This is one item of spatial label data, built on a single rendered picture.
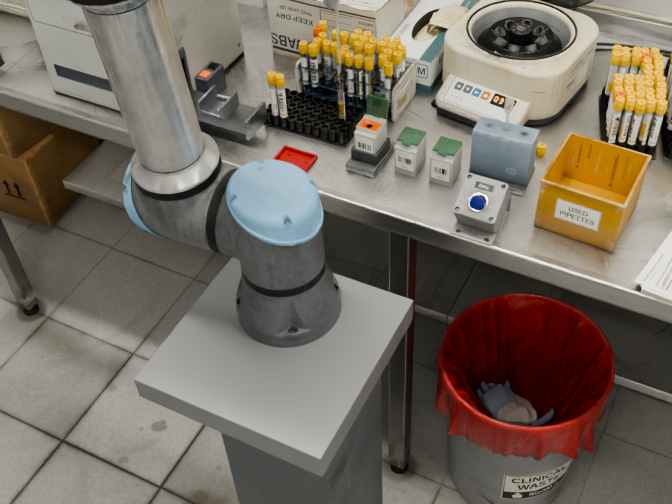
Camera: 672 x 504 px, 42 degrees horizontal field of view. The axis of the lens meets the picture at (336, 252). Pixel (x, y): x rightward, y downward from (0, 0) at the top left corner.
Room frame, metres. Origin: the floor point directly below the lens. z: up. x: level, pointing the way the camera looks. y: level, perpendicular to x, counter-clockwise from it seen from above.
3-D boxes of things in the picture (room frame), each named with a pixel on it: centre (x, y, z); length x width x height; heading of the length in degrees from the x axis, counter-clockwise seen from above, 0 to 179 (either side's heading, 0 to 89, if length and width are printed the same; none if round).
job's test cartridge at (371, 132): (1.17, -0.07, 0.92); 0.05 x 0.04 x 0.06; 149
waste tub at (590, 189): (1.00, -0.41, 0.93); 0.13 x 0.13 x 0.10; 57
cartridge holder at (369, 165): (1.17, -0.07, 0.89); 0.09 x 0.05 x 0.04; 149
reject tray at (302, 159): (1.17, 0.07, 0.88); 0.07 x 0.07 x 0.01; 60
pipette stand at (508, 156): (1.11, -0.29, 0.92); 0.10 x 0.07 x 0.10; 62
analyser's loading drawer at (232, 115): (1.30, 0.21, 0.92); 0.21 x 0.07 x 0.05; 60
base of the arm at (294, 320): (0.81, 0.07, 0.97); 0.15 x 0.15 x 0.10
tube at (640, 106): (1.14, -0.52, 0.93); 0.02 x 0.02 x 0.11
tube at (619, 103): (1.15, -0.49, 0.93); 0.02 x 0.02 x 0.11
